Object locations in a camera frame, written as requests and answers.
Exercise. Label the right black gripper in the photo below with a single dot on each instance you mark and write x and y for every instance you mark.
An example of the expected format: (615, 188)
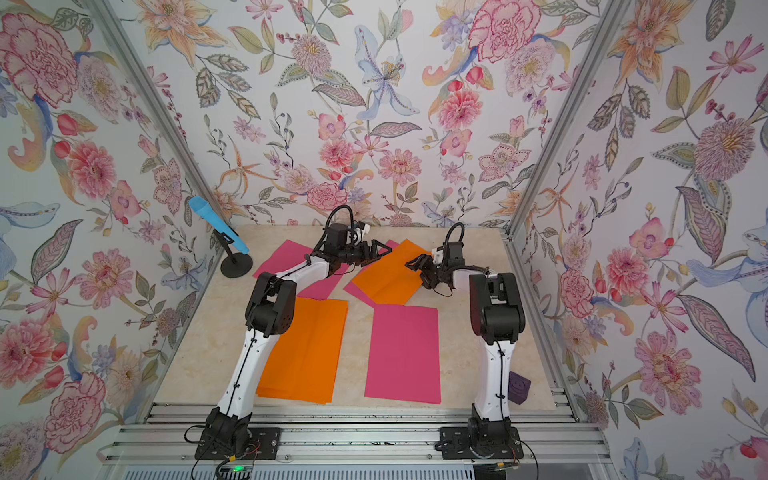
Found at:
(423, 258)

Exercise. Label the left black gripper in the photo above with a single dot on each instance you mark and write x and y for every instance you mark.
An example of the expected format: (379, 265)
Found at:
(363, 256)

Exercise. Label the orange paper sheet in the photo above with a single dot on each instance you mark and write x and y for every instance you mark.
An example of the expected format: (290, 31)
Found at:
(304, 362)
(388, 281)

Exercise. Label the pink paper far left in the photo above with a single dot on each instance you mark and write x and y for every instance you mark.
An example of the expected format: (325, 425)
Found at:
(290, 255)

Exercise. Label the blue microphone on stand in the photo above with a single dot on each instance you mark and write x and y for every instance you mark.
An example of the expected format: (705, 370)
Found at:
(237, 262)

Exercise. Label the purple cube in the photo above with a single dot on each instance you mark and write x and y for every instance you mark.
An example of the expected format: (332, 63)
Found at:
(518, 388)

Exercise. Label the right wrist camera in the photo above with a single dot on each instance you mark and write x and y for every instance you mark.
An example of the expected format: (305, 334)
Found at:
(440, 255)

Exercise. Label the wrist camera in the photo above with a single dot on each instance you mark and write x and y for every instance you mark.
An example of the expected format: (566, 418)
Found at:
(358, 231)
(440, 255)

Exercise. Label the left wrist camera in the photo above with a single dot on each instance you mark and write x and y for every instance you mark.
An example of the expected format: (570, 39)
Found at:
(358, 231)

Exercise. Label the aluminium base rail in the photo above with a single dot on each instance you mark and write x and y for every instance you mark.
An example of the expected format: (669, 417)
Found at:
(325, 442)

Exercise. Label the right aluminium corner post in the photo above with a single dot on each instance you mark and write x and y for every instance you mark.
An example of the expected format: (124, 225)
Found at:
(606, 28)

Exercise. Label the aluminium corner post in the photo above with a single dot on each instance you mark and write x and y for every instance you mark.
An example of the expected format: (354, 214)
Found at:
(606, 28)
(117, 39)

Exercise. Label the left aluminium corner post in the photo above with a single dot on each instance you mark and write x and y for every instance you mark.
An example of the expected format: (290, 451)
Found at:
(117, 39)

